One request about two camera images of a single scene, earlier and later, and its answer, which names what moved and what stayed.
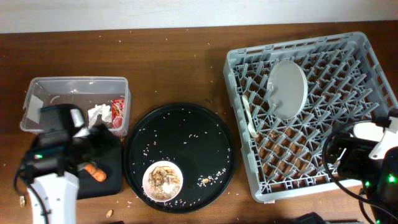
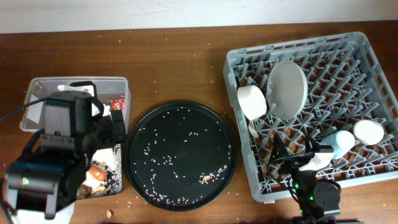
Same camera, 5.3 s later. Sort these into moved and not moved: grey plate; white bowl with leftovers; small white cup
Moved: white bowl with leftovers
Not moved: grey plate; small white cup
